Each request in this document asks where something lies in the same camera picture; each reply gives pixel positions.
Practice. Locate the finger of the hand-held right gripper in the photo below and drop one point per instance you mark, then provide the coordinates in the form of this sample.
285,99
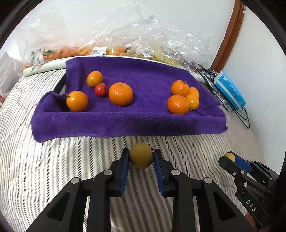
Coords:
228,165
242,162

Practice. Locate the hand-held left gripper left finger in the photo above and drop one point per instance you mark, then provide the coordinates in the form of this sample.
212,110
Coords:
125,171

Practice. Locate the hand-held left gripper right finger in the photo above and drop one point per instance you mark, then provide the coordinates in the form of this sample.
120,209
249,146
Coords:
159,174

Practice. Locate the yellow-green round fruit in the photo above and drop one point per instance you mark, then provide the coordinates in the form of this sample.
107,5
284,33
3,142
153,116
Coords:
229,156
141,158

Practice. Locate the purple towel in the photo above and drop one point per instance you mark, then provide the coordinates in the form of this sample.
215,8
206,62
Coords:
145,120

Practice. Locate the yellow-orange citrus fruit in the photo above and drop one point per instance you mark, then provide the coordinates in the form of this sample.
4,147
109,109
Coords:
193,102

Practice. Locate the large orange mandarin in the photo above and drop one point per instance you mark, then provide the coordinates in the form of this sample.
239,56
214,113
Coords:
120,93

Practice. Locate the oval orange kumquat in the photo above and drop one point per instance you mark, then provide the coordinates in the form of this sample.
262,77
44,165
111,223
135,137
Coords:
194,91

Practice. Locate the smooth round orange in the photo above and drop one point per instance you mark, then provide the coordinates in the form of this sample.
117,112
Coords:
77,101

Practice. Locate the small red tomato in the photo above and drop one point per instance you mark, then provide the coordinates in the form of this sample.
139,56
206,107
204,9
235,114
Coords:
100,90

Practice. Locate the orange mandarin with stem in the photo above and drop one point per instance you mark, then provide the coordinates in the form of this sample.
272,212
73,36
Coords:
180,87

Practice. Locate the small round orange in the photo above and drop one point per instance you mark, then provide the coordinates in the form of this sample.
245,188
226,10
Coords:
95,78

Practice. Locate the blue tissue packet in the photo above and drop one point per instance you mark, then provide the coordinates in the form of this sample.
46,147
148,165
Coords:
230,90

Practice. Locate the clear bag of yellow fruit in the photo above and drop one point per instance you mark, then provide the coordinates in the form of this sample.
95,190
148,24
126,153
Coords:
156,55

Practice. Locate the clear bag of oranges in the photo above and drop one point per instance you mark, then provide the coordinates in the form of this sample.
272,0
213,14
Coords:
67,51

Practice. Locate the grey plastic bag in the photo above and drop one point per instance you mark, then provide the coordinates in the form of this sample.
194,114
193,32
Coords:
6,67

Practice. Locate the brown wooden door frame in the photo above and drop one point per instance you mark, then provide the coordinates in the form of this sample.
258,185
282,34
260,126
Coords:
232,33

